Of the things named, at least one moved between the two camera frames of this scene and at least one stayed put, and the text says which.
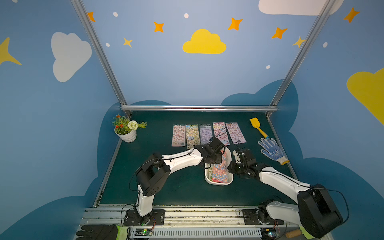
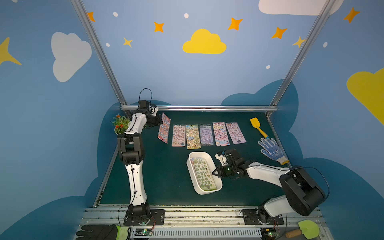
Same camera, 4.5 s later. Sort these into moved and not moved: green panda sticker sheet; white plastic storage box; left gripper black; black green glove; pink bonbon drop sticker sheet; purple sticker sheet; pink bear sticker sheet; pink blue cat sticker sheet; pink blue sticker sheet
Moved: left gripper black; white plastic storage box; pink blue cat sticker sheet
Not moved: black green glove; purple sticker sheet; pink bonbon drop sticker sheet; green panda sticker sheet; pink bear sticker sheet; pink blue sticker sheet
